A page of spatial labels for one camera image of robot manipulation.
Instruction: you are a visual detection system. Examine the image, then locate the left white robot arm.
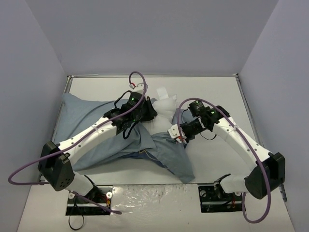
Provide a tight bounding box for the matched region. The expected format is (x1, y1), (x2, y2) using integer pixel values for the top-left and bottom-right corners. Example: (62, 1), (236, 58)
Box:
(38, 92), (157, 202)

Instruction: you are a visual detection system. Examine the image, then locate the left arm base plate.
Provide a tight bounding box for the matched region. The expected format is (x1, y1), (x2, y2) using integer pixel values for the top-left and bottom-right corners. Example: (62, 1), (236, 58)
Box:
(65, 187), (113, 216)

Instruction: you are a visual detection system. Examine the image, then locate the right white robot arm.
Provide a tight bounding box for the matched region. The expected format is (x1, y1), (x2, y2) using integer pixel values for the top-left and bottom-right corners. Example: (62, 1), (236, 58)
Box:
(176, 100), (285, 200)

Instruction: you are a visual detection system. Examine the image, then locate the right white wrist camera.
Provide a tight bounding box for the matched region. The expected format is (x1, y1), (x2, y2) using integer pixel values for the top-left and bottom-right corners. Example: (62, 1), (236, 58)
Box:
(168, 124), (186, 143)

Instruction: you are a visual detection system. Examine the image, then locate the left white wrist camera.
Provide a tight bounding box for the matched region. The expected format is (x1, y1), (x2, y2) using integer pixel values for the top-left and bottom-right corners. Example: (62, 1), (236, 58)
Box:
(129, 83), (148, 95)

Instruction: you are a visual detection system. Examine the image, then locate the purple cable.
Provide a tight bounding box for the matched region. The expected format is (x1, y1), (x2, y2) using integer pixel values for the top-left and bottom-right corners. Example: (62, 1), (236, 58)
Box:
(175, 98), (271, 223)
(8, 71), (148, 215)

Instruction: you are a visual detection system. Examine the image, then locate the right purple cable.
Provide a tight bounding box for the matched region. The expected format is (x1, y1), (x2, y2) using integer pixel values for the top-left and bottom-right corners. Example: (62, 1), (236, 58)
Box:
(175, 98), (271, 223)

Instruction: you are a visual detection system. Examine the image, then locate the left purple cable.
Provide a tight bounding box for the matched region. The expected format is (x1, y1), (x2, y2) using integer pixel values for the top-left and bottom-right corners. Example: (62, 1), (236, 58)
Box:
(8, 71), (148, 215)

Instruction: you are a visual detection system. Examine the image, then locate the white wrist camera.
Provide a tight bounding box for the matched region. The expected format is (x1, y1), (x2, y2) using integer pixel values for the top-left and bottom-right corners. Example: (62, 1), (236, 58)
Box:
(168, 124), (186, 143)
(129, 83), (148, 95)

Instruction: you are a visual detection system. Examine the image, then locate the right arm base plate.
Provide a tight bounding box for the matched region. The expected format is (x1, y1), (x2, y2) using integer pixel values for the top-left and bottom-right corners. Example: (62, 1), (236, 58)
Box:
(198, 184), (242, 213)

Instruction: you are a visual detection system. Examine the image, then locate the black loop cable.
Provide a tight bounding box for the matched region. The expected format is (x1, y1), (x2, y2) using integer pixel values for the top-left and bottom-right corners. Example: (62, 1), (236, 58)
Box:
(68, 214), (84, 231)

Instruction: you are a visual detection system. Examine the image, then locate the blue pillowcase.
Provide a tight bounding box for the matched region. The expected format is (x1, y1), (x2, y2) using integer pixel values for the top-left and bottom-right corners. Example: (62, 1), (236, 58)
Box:
(60, 93), (196, 184)

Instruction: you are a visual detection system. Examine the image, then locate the white pillow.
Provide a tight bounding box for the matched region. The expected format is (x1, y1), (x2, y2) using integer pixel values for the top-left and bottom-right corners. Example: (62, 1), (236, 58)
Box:
(142, 87), (178, 135)

